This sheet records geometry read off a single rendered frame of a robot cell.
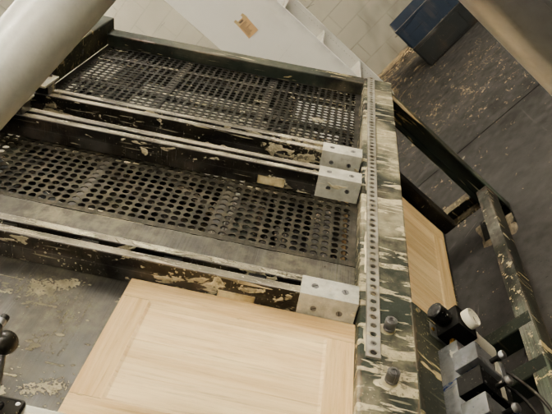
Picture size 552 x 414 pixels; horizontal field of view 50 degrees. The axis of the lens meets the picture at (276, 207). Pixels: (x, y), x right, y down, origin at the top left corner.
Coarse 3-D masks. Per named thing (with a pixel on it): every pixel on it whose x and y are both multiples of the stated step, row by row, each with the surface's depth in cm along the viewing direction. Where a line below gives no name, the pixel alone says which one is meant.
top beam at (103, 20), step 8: (104, 16) 254; (96, 24) 244; (104, 24) 246; (112, 24) 254; (88, 32) 233; (96, 32) 239; (104, 32) 248; (80, 40) 226; (88, 40) 233; (96, 40) 241; (104, 40) 250; (80, 48) 227; (88, 48) 234; (96, 48) 243; (72, 56) 221; (80, 56) 229; (88, 56) 236; (64, 64) 216; (72, 64) 223; (56, 72) 211; (64, 72) 217; (56, 80) 212
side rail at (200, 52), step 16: (112, 32) 254; (128, 32) 257; (128, 48) 253; (144, 48) 252; (160, 48) 251; (176, 48) 250; (192, 48) 251; (208, 48) 255; (160, 64) 255; (208, 64) 252; (224, 64) 251; (240, 64) 250; (256, 64) 249; (272, 64) 250; (288, 64) 253; (240, 80) 254; (304, 80) 250; (320, 80) 249; (336, 80) 248; (352, 80) 248; (320, 96) 253; (336, 96) 252
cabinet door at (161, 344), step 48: (144, 288) 125; (144, 336) 114; (192, 336) 116; (240, 336) 118; (288, 336) 120; (336, 336) 122; (96, 384) 103; (144, 384) 105; (192, 384) 106; (240, 384) 108; (288, 384) 110; (336, 384) 111
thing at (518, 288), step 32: (352, 128) 261; (416, 128) 261; (448, 160) 267; (416, 192) 252; (480, 192) 265; (288, 224) 273; (448, 224) 258; (448, 256) 246; (512, 256) 219; (512, 288) 206; (544, 352) 177; (544, 384) 169
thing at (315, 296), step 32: (0, 224) 127; (32, 224) 129; (32, 256) 128; (64, 256) 127; (96, 256) 126; (128, 256) 125; (160, 256) 129; (192, 256) 128; (192, 288) 127; (224, 288) 126; (256, 288) 125; (288, 288) 124; (320, 288) 126; (352, 288) 127; (352, 320) 126
